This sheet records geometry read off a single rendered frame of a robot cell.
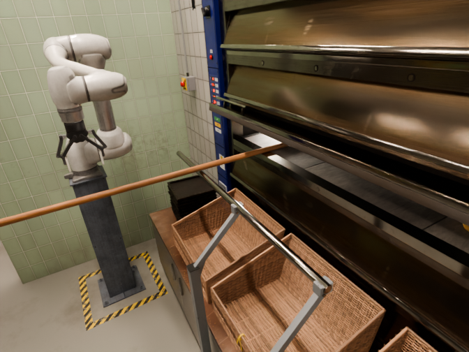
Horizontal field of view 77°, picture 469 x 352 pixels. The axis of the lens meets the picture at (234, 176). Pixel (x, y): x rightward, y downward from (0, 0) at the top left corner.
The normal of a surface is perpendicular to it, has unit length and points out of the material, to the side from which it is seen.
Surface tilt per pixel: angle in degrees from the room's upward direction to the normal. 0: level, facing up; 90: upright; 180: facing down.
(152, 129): 90
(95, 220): 90
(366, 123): 70
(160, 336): 0
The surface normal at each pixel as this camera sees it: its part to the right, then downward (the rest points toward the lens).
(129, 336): -0.06, -0.90
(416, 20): -0.84, -0.07
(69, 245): 0.48, 0.36
